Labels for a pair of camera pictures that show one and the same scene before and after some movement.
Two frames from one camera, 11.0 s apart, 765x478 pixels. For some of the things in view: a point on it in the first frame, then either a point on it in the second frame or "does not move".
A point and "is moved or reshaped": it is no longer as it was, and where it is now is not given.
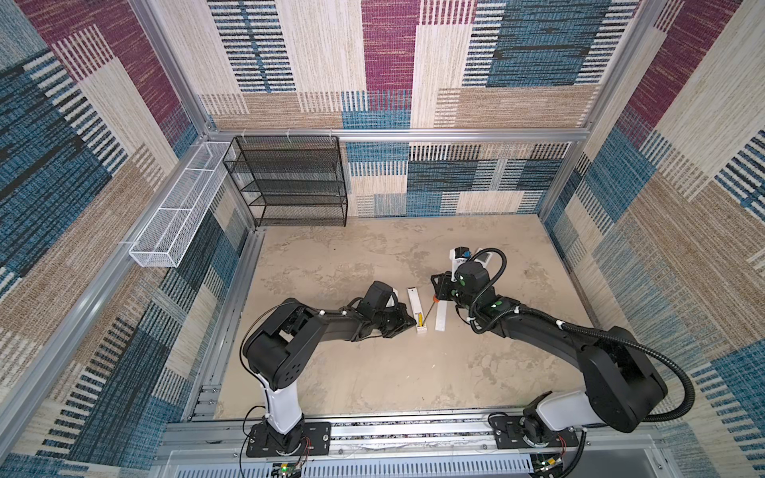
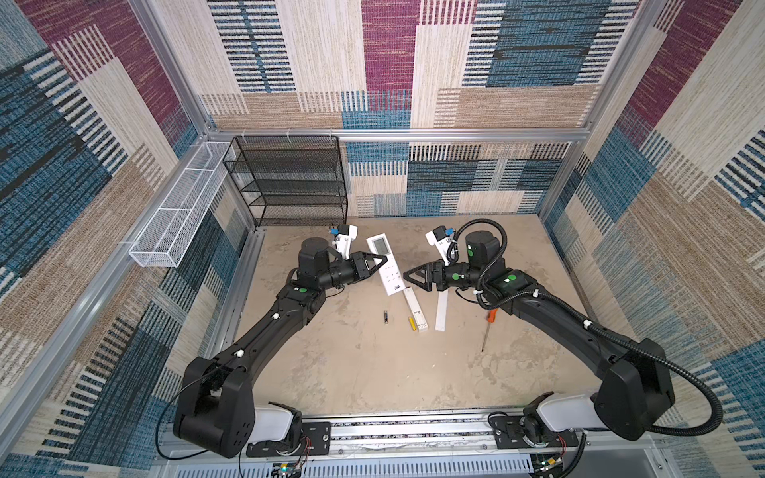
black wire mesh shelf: [290, 180] does not move
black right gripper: [440, 289] -> [438, 267]
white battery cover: [441, 316] does not move
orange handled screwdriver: [434, 300] is moved or reshaped
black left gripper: [401, 323] -> [358, 268]
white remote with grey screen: [483, 258] is moved or reshaped
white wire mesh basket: [171, 229] does not move
